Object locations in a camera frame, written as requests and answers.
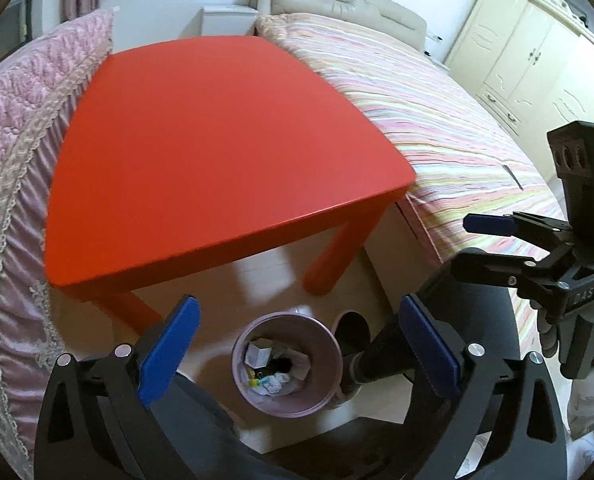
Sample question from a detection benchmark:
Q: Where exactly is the dark framed window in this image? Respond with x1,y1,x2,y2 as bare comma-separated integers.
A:
0,0,31,62

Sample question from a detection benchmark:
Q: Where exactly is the red table leg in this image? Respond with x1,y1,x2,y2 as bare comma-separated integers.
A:
302,203,389,296

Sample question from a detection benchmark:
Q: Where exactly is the pink quilted bed cover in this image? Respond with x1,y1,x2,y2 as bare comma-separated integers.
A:
0,10,114,479

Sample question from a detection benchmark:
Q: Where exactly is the pink trash bin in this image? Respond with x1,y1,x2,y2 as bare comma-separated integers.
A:
231,312,344,419

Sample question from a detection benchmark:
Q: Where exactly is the person black trouser leg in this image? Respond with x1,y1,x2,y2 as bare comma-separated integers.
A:
154,248,520,479

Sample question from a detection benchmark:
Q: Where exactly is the crumpled trash in bin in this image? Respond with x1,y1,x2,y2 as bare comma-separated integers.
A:
240,338,312,396

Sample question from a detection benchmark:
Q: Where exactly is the right grey gloved hand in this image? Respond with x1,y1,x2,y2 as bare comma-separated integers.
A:
530,300,594,379

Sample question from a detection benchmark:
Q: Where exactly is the striped bed sheet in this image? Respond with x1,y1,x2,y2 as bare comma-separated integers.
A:
253,12,568,351

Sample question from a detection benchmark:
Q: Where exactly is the cream wardrobe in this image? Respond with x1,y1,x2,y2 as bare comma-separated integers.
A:
446,0,594,136

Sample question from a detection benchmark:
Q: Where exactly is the beige leather headboard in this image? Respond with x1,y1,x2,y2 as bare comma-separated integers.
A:
249,0,427,52

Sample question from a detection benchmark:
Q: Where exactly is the white nightstand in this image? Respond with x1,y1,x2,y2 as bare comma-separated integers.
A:
200,4,258,37

